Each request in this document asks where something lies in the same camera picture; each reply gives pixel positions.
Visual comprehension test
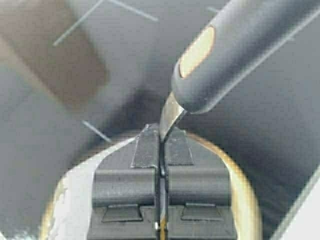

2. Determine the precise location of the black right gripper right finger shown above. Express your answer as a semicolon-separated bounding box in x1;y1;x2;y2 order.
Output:
164;128;237;240

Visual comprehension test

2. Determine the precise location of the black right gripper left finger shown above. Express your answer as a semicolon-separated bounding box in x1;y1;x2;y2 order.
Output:
87;123;160;240

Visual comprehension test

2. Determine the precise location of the black spatula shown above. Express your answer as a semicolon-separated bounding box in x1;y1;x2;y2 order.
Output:
159;0;320;141

